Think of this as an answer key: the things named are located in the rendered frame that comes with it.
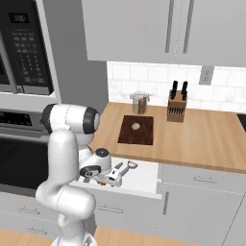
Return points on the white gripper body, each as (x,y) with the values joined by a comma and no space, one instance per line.
(108,181)

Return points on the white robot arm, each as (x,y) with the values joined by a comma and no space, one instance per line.
(64,150)

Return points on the dark brown cutting board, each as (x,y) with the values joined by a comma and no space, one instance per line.
(136,131)

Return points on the pale garlic bulb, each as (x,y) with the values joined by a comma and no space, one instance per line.
(135,126)

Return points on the grey paring knife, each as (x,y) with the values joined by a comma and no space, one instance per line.
(118,167)

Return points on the silver peeler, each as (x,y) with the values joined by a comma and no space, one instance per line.
(128,167)

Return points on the open white drawer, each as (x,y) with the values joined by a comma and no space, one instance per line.
(141,179)

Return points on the grey drawer front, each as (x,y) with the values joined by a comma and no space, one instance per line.
(205,179)
(128,211)

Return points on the glass jar with lid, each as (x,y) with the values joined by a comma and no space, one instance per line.
(140,103)

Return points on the black built-in oven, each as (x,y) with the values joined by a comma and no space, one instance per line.
(19,153)

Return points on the grey lower cupboard door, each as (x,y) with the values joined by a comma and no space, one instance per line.
(237,224)
(195,217)

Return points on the grey cupboard door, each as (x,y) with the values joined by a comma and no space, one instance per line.
(128,29)
(195,217)
(237,224)
(214,32)

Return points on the grey drawer under oven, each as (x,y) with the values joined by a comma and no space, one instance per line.
(19,217)

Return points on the wooden knife block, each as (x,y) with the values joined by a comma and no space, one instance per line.
(176,110)

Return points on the grey upper cupboard door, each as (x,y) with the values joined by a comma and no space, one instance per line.
(128,29)
(214,32)

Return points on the black microwave oven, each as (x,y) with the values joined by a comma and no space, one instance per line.
(25,48)

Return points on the grey wall socket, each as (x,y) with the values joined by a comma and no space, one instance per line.
(206,75)

